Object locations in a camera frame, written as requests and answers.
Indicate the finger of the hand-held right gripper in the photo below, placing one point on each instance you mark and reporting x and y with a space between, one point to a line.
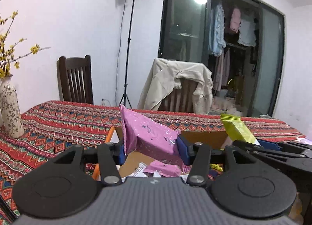
277 156
268 144

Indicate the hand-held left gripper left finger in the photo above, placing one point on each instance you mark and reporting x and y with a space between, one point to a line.
121 156

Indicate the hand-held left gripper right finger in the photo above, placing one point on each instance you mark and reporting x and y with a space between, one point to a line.
184 150

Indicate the white printed snack packet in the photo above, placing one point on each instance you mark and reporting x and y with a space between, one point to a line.
139 170

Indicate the orange cardboard box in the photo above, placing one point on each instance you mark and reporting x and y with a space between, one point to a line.
207 137

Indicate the pink snack packet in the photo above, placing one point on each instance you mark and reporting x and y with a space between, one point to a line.
146 132
163 167

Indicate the yellow-green snack packet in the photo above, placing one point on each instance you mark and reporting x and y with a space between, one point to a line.
238 130

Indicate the yellow snack packet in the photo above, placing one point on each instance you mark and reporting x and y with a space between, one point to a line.
215 166

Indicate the purple tissue pack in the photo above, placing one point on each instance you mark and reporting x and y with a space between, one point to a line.
306 140

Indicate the dark wooden chair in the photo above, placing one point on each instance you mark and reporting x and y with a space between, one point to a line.
73 61
180 98

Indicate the pale fluffy rug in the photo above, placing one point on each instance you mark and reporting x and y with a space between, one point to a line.
226 105

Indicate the red patterned tablecloth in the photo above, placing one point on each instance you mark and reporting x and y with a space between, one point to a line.
61 127

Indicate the beige jacket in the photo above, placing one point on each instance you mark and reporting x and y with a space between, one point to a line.
165 76

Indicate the long pale hanging garments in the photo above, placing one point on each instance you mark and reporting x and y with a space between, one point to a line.
223 69

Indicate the dark framed glass door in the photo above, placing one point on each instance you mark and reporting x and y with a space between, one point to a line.
185 44

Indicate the white hanging garment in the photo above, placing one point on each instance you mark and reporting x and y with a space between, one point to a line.
247 35

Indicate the floral ceramic vase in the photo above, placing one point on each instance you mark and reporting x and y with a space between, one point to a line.
11 113

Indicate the light blue hanging shirt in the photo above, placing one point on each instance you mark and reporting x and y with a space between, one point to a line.
218 32

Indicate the pink hanging garment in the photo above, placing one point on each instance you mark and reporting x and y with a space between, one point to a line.
236 20

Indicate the yellow flower branches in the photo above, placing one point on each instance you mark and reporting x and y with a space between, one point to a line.
35 49

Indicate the white wall socket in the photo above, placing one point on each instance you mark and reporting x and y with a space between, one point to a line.
102 101

